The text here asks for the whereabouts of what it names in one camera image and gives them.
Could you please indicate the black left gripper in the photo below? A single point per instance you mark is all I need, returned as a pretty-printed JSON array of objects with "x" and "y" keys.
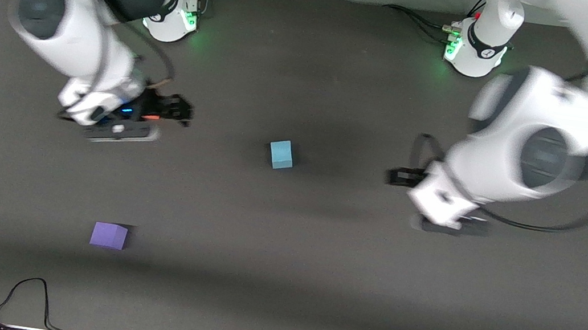
[{"x": 403, "y": 177}]

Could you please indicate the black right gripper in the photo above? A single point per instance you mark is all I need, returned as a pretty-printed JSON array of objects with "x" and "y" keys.
[{"x": 163, "y": 106}]

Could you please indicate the light blue foam block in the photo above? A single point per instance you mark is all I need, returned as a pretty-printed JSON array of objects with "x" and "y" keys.
[{"x": 281, "y": 154}]

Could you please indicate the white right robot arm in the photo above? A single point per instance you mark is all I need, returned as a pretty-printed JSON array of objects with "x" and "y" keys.
[{"x": 82, "y": 37}]

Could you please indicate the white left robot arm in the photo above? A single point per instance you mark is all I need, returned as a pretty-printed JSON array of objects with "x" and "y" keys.
[{"x": 535, "y": 124}]

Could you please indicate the orange foam block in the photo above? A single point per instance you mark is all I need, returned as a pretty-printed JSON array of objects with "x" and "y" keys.
[{"x": 151, "y": 118}]

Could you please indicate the purple foam block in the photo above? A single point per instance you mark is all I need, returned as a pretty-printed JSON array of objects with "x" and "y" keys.
[{"x": 108, "y": 235}]

